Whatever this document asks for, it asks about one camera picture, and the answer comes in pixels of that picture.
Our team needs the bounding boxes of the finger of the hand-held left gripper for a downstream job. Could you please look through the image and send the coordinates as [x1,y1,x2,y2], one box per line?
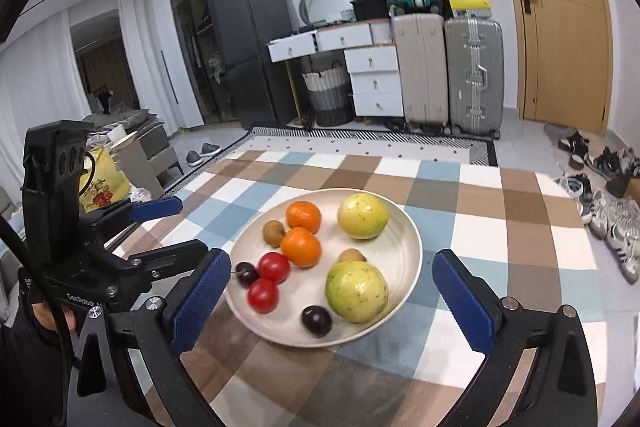
[80,197,183,240]
[107,239,208,285]

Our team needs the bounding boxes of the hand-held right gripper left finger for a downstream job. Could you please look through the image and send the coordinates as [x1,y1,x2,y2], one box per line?
[65,248,233,427]

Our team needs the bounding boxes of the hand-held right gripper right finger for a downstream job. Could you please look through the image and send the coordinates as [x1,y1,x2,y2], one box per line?
[431,248,598,427]

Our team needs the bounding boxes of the dark purple plum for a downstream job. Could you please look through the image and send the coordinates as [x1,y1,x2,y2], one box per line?
[301,305,334,338]
[235,261,260,287]

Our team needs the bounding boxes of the red tomato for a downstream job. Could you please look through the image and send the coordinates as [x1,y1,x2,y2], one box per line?
[257,252,291,284]
[247,278,280,314]

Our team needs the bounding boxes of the cream round plate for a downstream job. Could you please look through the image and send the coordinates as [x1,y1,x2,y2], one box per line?
[223,188,424,348]

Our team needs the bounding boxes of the orange tangerine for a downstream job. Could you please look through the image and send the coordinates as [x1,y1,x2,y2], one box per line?
[280,227,322,269]
[285,201,322,233]

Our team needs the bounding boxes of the person's left forearm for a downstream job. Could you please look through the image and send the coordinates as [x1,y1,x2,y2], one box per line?
[0,307,76,427]

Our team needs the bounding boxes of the person's left hand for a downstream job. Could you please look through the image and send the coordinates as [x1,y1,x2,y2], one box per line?
[30,300,77,334]

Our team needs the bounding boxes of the yellow plastic bag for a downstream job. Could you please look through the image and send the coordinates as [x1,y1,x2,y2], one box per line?
[79,146,132,214]

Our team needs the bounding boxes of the green yellow passion fruit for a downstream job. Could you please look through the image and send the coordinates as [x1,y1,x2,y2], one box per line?
[325,261,390,324]

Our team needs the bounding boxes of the white curtain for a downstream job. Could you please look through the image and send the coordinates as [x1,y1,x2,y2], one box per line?
[0,0,206,188]

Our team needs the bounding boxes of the pile of floor shoes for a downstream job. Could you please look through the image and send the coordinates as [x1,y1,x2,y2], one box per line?
[552,130,640,285]

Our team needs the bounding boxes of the black refrigerator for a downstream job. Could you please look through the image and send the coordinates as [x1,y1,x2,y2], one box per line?
[206,0,301,130]

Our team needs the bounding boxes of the grey doormat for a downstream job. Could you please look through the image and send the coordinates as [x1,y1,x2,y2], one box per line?
[544,122,603,180]

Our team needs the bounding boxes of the black white patterned rug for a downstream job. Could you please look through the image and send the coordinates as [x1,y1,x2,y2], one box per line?
[245,126,498,168]

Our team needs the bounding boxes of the woven laundry basket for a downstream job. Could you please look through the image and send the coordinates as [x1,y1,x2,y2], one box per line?
[301,62,355,126]

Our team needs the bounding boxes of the silver suitcase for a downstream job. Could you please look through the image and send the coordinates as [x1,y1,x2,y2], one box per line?
[444,18,505,140]

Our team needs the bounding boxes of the beige suitcase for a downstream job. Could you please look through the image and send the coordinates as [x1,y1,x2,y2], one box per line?
[390,13,449,135]

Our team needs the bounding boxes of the white desk with drawers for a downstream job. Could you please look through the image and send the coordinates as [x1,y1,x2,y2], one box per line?
[267,19,396,62]

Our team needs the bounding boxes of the white drawer cabinet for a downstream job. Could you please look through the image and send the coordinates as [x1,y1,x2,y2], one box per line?
[344,44,405,118]

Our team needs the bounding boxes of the black crate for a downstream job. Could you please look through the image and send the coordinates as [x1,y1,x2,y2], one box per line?
[350,0,391,22]

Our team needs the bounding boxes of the yellow and black box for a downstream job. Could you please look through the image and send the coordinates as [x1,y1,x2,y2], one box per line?
[447,0,491,20]

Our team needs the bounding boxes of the wooden door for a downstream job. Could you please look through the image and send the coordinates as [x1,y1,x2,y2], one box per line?
[487,0,615,135]

